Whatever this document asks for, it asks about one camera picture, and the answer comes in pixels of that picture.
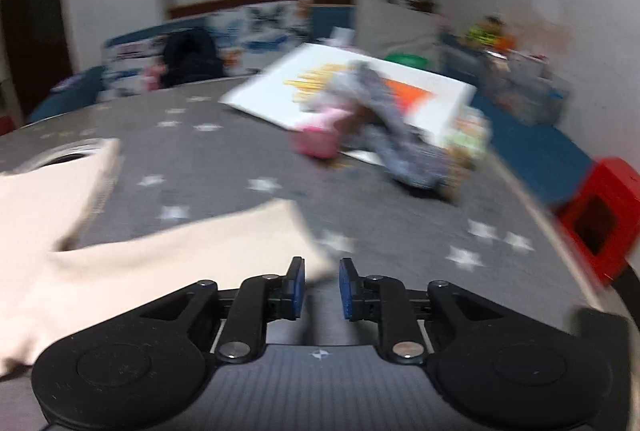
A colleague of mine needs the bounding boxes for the printed toy box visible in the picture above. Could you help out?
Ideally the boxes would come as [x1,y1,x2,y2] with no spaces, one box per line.
[102,1,313,89]

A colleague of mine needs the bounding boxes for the white pillow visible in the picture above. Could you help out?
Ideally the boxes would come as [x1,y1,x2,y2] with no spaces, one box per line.
[354,0,443,72]

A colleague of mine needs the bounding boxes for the blue padded bed rail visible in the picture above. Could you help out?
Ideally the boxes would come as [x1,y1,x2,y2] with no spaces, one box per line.
[440,33,601,212]

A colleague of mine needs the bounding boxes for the red plastic stool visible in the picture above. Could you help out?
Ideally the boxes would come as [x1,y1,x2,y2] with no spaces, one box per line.
[554,157,640,287]

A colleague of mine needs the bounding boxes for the pink toy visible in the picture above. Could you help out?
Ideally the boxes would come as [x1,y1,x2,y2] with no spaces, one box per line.
[294,107,348,160]

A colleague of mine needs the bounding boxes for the grey star-patterned blanket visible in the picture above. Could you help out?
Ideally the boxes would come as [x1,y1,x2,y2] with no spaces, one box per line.
[0,77,603,379]

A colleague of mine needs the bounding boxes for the beige shirt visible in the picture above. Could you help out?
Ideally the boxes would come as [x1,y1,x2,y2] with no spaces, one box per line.
[0,138,335,379]

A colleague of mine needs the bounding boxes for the white picture book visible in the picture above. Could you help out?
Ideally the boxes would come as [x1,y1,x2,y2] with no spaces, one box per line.
[220,43,476,146]

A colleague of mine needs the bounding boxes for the black backpack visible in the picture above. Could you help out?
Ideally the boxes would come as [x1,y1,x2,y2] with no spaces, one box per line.
[161,28,226,88]

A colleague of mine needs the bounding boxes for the grey crumpled garment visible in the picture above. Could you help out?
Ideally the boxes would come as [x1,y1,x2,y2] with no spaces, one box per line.
[320,61,466,199]

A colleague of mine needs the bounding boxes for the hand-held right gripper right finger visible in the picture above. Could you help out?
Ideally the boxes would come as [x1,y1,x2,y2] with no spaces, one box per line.
[339,257,503,364]

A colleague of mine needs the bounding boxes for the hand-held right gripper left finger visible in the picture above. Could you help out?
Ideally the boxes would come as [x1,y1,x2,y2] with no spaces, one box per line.
[141,256,306,365]

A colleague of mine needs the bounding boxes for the green plastic bowl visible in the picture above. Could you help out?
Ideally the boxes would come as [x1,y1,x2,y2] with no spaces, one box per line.
[386,54,432,70]

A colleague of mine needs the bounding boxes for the colourful toy figure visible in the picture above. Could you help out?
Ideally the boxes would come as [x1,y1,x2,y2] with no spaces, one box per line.
[465,15,516,54]

